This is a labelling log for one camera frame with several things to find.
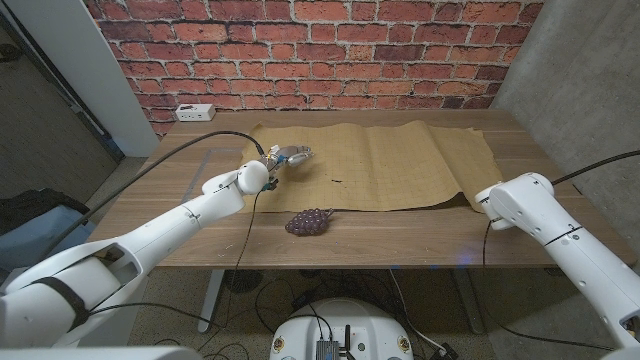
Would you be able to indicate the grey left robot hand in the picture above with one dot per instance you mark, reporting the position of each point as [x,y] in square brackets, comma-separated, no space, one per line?
[298,159]

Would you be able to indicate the tan cloth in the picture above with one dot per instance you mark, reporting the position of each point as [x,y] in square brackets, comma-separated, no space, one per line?
[380,165]

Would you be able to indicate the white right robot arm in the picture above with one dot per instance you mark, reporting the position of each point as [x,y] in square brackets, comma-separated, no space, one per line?
[565,235]

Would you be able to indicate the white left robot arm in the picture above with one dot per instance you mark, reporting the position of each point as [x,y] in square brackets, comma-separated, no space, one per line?
[150,235]

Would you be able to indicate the purple toy grapes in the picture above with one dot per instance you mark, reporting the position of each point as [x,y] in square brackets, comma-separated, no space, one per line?
[307,222]

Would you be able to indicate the white power strip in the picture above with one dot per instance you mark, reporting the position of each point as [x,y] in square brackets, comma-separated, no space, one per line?
[195,112]

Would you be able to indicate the black round floor object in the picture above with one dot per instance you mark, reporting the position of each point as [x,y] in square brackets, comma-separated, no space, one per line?
[243,281]

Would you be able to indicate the white table leg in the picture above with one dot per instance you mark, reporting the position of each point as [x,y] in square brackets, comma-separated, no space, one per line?
[210,300]

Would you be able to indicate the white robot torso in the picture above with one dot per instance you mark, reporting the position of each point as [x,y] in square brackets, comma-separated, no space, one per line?
[350,320]

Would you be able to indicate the small grey electronics box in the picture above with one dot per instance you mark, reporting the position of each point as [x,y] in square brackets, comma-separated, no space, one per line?
[327,351]

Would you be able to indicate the grey table leg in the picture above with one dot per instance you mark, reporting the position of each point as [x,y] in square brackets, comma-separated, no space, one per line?
[470,305]

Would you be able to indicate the black cloth bundle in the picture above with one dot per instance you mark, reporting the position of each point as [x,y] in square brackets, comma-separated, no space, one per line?
[40,202]

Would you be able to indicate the blue storage bin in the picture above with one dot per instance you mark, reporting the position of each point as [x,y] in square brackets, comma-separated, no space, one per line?
[30,245]

